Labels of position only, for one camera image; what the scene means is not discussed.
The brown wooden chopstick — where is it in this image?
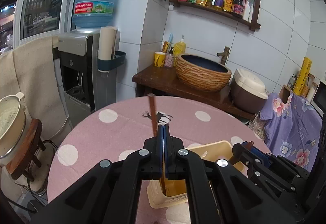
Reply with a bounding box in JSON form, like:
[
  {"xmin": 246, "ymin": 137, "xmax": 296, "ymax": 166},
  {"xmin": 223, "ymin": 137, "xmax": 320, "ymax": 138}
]
[{"xmin": 148, "ymin": 93, "xmax": 166, "ymax": 195}]

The cream plastic utensil holder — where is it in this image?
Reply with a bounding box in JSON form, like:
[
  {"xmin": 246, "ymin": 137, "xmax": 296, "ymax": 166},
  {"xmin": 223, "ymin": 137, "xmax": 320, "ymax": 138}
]
[{"xmin": 146, "ymin": 140, "xmax": 248, "ymax": 209}]

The purple floral cloth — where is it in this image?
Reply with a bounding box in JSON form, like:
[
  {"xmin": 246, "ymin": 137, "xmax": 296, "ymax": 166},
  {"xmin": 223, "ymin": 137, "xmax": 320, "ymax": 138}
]
[{"xmin": 249, "ymin": 92, "xmax": 322, "ymax": 172}]

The pink polka dot tablecloth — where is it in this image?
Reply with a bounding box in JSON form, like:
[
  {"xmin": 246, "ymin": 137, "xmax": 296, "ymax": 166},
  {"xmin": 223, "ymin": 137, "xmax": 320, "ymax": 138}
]
[{"xmin": 47, "ymin": 95, "xmax": 272, "ymax": 224}]

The white microwave oven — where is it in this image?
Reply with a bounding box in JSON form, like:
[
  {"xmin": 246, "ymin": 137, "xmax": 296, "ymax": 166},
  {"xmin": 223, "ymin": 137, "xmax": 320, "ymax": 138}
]
[{"xmin": 311, "ymin": 80, "xmax": 326, "ymax": 117}]

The dark wooden stool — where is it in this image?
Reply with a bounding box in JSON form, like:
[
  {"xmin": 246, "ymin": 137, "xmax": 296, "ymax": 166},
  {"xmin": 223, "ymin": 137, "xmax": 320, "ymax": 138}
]
[{"xmin": 6, "ymin": 119, "xmax": 46, "ymax": 181}]

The cream brown rice cooker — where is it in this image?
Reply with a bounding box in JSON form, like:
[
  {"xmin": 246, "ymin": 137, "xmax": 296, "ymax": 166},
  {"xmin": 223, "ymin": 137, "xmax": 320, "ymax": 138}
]
[{"xmin": 230, "ymin": 68, "xmax": 269, "ymax": 114}]

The yellow roll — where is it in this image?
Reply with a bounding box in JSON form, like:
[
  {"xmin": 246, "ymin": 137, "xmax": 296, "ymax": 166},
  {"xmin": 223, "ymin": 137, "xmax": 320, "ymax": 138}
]
[{"xmin": 293, "ymin": 57, "xmax": 312, "ymax": 96}]

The grey water dispenser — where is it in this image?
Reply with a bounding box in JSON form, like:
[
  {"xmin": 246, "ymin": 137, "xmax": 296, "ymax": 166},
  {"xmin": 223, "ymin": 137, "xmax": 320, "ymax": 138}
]
[{"xmin": 58, "ymin": 29, "xmax": 126, "ymax": 127}]

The woven brown basin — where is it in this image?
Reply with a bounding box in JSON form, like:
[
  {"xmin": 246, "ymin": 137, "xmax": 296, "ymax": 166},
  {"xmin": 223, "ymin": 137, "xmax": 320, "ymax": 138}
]
[{"xmin": 175, "ymin": 54, "xmax": 231, "ymax": 92}]

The wooden counter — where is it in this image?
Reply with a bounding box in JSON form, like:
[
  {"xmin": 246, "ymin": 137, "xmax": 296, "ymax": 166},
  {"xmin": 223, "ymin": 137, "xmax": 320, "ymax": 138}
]
[{"xmin": 133, "ymin": 65, "xmax": 255, "ymax": 120}]

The cream electric cooking pot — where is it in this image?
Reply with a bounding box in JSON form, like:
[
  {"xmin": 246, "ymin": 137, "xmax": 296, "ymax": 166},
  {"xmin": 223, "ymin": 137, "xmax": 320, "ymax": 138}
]
[{"xmin": 0, "ymin": 92, "xmax": 26, "ymax": 167}]

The brass faucet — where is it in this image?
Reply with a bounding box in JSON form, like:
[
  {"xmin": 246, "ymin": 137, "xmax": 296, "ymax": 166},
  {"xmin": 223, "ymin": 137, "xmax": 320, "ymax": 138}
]
[{"xmin": 217, "ymin": 47, "xmax": 230, "ymax": 65}]

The yellow mug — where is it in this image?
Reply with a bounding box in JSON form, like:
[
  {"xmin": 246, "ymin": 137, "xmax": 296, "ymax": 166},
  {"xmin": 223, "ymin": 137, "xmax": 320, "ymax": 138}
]
[{"xmin": 154, "ymin": 51, "xmax": 166, "ymax": 67}]

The beige cloth cover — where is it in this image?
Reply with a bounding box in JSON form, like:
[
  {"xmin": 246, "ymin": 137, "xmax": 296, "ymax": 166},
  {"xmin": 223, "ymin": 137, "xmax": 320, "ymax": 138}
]
[{"xmin": 1, "ymin": 37, "xmax": 71, "ymax": 145}]

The yellow soap dispenser bottle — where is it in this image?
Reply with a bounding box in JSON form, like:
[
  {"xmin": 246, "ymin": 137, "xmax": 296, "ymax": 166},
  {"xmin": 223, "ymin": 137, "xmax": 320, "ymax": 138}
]
[{"xmin": 173, "ymin": 35, "xmax": 186, "ymax": 66}]

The paper cup stack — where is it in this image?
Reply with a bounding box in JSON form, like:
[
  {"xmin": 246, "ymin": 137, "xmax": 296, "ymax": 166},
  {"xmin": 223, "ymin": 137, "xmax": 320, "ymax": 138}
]
[{"xmin": 98, "ymin": 26, "xmax": 118, "ymax": 61}]

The yellow oil bottle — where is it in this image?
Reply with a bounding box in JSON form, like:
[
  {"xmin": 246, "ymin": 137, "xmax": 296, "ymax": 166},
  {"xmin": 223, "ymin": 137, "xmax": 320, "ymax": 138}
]
[{"xmin": 223, "ymin": 0, "xmax": 233, "ymax": 12}]

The dark soy sauce bottle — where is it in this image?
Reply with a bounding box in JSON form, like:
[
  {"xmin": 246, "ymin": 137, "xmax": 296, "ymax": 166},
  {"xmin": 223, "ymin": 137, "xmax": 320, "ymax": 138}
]
[{"xmin": 231, "ymin": 0, "xmax": 246, "ymax": 18}]

